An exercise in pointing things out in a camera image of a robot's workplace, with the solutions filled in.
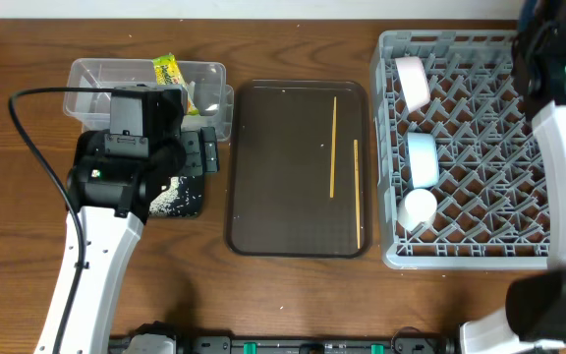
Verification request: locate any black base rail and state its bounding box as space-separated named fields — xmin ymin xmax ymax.
xmin=107 ymin=322 xmax=461 ymax=354

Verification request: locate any wooden chopstick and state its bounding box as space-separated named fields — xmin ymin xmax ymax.
xmin=353 ymin=139 xmax=362 ymax=250
xmin=329 ymin=96 xmax=337 ymax=199

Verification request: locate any right wooden chopstick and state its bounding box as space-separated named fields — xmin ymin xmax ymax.
xmin=353 ymin=139 xmax=362 ymax=250

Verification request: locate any light blue bowl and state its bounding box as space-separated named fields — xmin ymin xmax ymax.
xmin=406 ymin=132 xmax=439 ymax=189

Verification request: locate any grey dishwasher rack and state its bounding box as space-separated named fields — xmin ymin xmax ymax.
xmin=370 ymin=29 xmax=549 ymax=270

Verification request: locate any brown serving tray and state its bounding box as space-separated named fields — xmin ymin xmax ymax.
xmin=224 ymin=80 xmax=373 ymax=259

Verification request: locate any green yellow snack wrapper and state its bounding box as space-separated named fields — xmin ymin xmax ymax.
xmin=152 ymin=53 xmax=199 ymax=115

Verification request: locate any clear plastic waste bin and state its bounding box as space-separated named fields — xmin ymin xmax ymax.
xmin=63 ymin=58 xmax=234 ymax=142

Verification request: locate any pink white bowl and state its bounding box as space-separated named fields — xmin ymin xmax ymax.
xmin=395 ymin=56 xmax=430 ymax=112

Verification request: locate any pile of rice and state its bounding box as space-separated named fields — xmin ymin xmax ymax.
xmin=149 ymin=176 xmax=204 ymax=218

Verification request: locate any white tissue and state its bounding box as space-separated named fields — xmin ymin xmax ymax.
xmin=188 ymin=81 xmax=221 ymax=116

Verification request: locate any white cup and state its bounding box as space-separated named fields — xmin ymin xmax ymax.
xmin=397 ymin=189 xmax=437 ymax=231

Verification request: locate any black waste tray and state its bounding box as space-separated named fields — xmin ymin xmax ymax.
xmin=74 ymin=130 xmax=206 ymax=220

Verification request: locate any left wooden chopstick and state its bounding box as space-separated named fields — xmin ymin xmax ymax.
xmin=329 ymin=96 xmax=337 ymax=199

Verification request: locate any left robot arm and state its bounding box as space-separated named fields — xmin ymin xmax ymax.
xmin=35 ymin=85 xmax=219 ymax=353

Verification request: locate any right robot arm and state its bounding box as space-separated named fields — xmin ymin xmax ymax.
xmin=456 ymin=0 xmax=566 ymax=353

